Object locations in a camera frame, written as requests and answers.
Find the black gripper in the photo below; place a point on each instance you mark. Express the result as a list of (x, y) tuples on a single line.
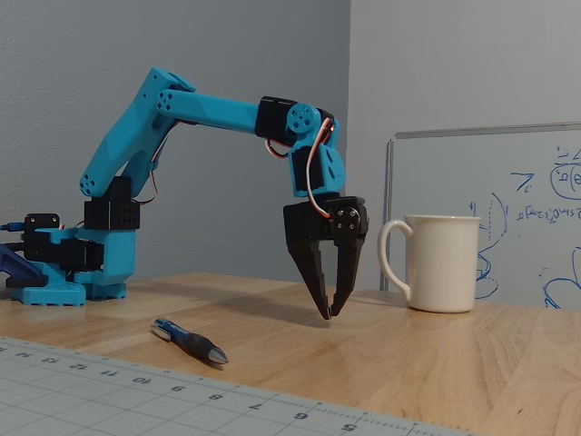
[(303, 224)]

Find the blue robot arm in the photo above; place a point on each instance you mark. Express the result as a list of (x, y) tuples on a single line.
[(204, 109)]

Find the blue and black pen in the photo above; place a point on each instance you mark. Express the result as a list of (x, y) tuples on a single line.
[(190, 341)]

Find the white ceramic mug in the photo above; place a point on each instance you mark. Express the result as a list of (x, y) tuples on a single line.
[(442, 263)]

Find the whiteboard with blue drawings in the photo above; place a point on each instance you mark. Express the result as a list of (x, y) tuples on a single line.
[(522, 191)]

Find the grey cutting mat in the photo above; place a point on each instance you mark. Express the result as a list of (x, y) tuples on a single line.
[(113, 399)]

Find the dark blue table clamp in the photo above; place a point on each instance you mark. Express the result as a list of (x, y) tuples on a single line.
[(20, 268)]

